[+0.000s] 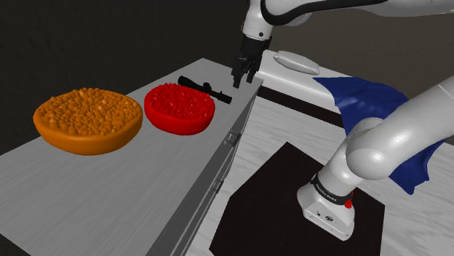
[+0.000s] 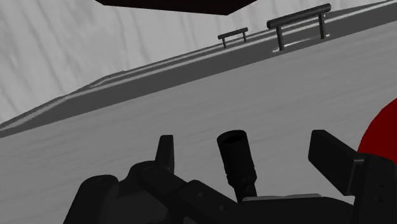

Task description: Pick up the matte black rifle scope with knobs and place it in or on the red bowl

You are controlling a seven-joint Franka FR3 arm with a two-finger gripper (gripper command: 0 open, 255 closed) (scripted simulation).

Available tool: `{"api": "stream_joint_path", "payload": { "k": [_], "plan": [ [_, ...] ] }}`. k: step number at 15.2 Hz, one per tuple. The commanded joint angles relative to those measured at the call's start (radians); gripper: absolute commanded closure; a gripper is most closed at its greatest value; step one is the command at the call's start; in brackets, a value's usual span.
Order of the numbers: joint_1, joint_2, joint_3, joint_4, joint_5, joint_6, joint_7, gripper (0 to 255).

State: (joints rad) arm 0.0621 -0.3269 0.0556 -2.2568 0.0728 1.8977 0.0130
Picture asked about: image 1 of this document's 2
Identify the orange bowl with bumpy filling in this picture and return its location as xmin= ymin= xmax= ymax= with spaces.
xmin=32 ymin=87 xmax=144 ymax=156

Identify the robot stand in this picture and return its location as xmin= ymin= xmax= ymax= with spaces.
xmin=208 ymin=141 xmax=386 ymax=256

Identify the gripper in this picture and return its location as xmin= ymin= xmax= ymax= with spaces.
xmin=231 ymin=35 xmax=274 ymax=89

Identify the black rifle scope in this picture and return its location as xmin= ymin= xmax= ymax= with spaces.
xmin=177 ymin=75 xmax=234 ymax=105

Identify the red bowl with bumpy filling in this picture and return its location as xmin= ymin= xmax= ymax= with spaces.
xmin=143 ymin=82 xmax=217 ymax=137

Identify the grey chest of drawers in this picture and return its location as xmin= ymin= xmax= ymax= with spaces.
xmin=0 ymin=57 xmax=264 ymax=256

